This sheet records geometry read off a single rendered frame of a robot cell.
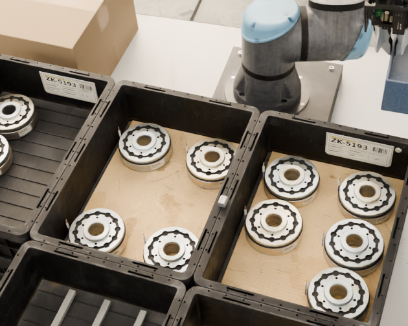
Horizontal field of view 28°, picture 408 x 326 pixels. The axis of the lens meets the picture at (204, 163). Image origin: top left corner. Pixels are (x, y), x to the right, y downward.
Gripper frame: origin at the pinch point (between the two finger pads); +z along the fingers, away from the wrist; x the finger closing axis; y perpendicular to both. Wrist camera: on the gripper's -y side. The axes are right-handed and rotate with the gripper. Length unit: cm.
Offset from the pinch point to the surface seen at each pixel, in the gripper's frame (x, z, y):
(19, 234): -56, 14, 41
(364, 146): -4.3, 21.3, 4.4
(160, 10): -108, 103, -122
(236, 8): -80, 105, -130
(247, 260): -20.2, 27.1, 29.5
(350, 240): -3.5, 27.0, 21.8
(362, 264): -0.4, 25.7, 27.0
